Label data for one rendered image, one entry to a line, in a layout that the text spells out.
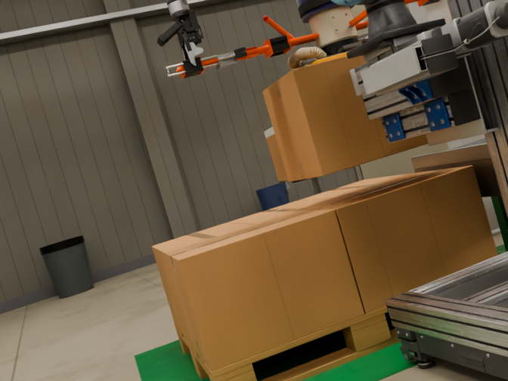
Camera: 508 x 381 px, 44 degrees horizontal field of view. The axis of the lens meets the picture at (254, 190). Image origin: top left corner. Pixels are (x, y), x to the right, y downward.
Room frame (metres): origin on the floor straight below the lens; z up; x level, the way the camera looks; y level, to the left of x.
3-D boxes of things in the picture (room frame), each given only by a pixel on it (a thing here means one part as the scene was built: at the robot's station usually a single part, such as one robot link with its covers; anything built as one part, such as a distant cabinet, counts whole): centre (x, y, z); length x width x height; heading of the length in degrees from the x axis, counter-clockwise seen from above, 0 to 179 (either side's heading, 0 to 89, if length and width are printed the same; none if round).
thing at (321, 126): (2.52, -0.49, 0.87); 0.60 x 0.40 x 0.40; 105
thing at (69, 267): (6.90, 2.21, 0.30); 0.49 x 0.47 x 0.59; 109
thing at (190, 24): (2.37, 0.07, 1.34); 0.09 x 0.08 x 0.12; 104
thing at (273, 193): (7.77, -0.23, 0.27); 0.45 x 0.41 x 0.54; 109
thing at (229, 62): (2.40, -0.04, 1.19); 0.07 x 0.07 x 0.04; 14
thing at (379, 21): (1.92, -0.54, 1.09); 0.15 x 0.15 x 0.10
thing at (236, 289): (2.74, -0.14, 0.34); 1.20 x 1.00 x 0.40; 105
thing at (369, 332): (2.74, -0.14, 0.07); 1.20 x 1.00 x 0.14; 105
